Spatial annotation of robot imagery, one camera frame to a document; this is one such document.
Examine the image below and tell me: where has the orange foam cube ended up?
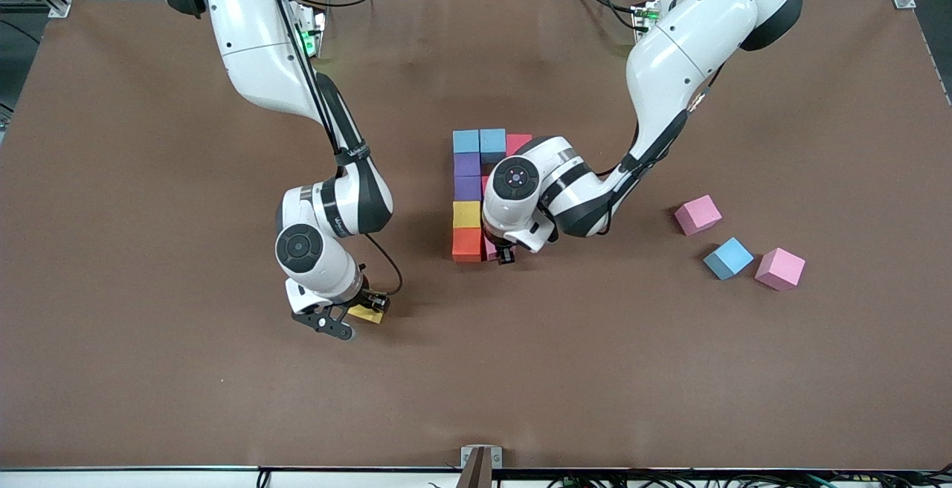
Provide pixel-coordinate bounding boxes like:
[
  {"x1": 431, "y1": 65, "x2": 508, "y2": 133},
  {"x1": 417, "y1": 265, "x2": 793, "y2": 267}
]
[{"x1": 452, "y1": 228, "x2": 486, "y2": 263}]

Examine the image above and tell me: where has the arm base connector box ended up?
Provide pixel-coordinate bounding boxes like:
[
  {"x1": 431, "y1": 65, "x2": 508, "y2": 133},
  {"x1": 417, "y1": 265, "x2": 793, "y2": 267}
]
[
  {"x1": 631, "y1": 1, "x2": 665, "y2": 31},
  {"x1": 296, "y1": 3, "x2": 329, "y2": 59}
]

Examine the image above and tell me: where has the large table cover sheet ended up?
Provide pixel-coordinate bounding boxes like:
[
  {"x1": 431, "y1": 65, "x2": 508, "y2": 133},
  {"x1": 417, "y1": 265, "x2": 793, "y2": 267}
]
[{"x1": 0, "y1": 0, "x2": 952, "y2": 470}]

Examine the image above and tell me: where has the grey metal table bracket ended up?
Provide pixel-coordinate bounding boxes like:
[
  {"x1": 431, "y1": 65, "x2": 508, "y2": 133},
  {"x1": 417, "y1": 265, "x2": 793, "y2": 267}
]
[{"x1": 455, "y1": 445, "x2": 504, "y2": 488}]

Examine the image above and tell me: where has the white table edge rail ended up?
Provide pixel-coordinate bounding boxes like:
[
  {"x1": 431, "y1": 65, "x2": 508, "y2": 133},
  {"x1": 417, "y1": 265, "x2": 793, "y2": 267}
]
[{"x1": 0, "y1": 467, "x2": 952, "y2": 488}]

